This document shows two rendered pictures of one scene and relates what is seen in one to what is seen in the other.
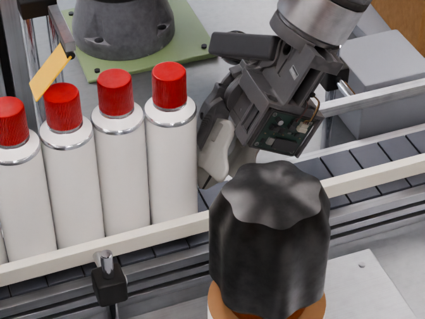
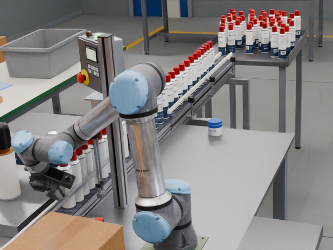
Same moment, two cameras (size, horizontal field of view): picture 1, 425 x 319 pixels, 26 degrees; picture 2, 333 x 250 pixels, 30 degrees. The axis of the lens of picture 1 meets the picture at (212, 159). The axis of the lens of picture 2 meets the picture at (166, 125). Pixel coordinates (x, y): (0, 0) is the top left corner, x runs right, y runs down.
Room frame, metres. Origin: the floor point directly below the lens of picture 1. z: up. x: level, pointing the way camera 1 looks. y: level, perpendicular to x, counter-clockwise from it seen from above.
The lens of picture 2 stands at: (2.41, -1.20, 1.96)
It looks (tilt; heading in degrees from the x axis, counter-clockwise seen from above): 21 degrees down; 133
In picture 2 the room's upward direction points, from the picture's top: 4 degrees counter-clockwise
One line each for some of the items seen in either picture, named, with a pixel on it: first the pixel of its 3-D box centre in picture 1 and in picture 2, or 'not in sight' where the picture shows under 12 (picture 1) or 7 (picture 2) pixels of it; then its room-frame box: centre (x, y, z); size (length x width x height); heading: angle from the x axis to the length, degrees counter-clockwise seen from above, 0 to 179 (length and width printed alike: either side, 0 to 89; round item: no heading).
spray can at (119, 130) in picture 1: (121, 159); (74, 175); (0.70, 0.09, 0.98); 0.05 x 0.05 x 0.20
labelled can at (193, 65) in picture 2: not in sight; (192, 74); (0.22, 1.35, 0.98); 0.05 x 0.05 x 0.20
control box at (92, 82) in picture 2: not in sight; (101, 62); (0.72, 0.26, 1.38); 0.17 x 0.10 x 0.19; 166
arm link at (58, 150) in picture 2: not in sight; (55, 149); (0.85, -0.09, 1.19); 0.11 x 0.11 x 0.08; 19
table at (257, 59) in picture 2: not in sight; (255, 102); (-0.06, 2.37, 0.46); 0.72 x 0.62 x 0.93; 111
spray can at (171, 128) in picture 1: (171, 152); (66, 181); (0.71, 0.04, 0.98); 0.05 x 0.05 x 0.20
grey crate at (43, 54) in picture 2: not in sight; (46, 53); (-1.20, 1.42, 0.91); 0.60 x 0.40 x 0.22; 113
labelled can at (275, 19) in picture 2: not in sight; (259, 29); (-0.09, 2.49, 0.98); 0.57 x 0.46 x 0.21; 21
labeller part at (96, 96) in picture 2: not in sight; (102, 94); (0.44, 0.49, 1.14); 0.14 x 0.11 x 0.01; 111
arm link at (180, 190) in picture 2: not in sight; (172, 200); (1.16, 0.13, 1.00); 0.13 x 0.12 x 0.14; 109
